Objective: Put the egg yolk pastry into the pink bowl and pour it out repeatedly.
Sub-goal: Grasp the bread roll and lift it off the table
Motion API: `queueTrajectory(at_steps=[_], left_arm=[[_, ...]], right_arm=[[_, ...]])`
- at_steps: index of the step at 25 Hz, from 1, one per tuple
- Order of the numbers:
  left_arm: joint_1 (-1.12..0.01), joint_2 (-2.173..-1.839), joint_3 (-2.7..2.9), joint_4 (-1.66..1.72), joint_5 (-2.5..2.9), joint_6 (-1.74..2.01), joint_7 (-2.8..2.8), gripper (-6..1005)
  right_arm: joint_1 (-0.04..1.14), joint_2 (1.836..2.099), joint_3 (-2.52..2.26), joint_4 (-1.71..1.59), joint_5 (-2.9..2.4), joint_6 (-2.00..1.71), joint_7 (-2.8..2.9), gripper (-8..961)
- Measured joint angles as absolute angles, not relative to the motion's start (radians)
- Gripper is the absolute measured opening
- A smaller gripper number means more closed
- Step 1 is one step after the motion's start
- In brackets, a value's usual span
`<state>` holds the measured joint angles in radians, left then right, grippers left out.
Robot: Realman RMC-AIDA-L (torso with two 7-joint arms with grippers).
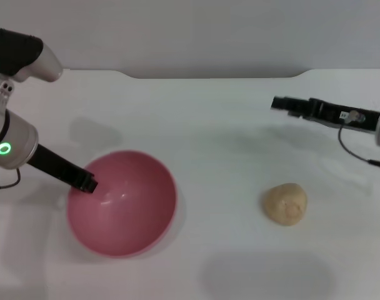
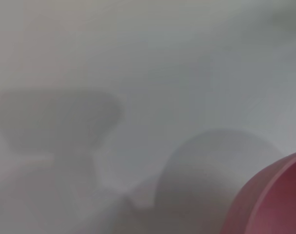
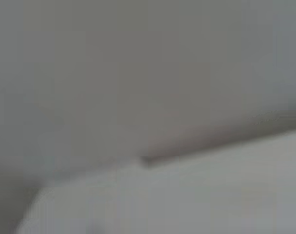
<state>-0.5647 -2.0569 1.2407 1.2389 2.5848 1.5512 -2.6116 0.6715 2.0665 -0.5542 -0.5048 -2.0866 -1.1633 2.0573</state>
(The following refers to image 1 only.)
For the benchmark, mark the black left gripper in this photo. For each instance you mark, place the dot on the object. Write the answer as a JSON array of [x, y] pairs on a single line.
[[58, 165]]

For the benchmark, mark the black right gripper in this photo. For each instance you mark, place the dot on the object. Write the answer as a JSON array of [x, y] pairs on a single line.
[[330, 114]]

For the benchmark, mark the pink plastic bowl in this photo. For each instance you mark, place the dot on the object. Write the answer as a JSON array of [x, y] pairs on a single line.
[[127, 218]]

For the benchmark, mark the beige egg yolk pastry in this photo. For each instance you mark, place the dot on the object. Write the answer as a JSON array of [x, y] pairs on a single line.
[[283, 204]]

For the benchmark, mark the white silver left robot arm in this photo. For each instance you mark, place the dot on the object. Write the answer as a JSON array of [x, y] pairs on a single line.
[[12, 137]]

